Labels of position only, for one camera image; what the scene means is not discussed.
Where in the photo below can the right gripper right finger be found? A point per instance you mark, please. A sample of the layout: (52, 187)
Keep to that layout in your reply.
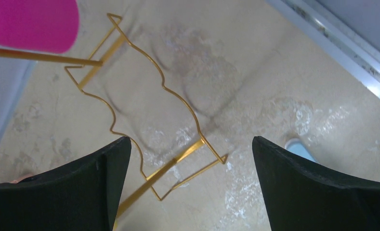
(301, 195)

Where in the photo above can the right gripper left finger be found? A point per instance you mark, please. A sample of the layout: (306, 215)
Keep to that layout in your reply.
(82, 195)

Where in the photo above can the magenta wine glass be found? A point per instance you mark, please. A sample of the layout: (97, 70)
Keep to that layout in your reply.
(39, 25)

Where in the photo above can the grey orange highlighter marker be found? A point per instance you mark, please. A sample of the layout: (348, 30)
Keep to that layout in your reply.
(18, 180)

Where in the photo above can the gold wire glass rack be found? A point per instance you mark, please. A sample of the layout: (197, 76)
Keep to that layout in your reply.
(54, 123)

